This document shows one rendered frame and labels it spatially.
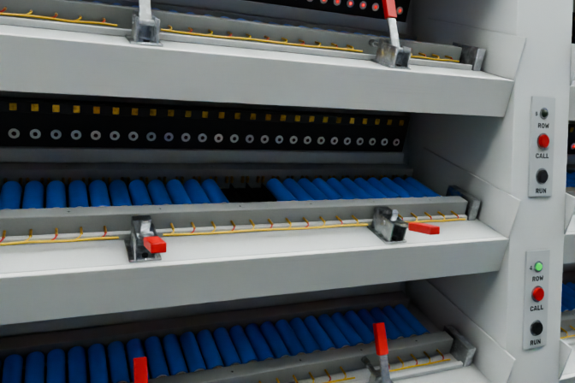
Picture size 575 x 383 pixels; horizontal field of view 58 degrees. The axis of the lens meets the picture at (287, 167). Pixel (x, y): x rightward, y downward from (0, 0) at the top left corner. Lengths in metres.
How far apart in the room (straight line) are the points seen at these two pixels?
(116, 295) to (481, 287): 0.45
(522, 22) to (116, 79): 0.47
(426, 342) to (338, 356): 0.13
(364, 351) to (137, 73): 0.42
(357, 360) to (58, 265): 0.37
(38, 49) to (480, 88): 0.46
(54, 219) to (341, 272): 0.28
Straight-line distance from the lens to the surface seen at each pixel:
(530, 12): 0.71
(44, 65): 0.47
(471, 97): 0.64
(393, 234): 0.60
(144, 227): 0.48
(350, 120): 0.72
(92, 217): 0.51
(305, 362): 0.64
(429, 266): 0.62
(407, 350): 0.71
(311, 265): 0.53
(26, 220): 0.51
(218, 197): 0.57
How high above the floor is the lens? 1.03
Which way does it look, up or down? 2 degrees down
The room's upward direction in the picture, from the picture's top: 1 degrees clockwise
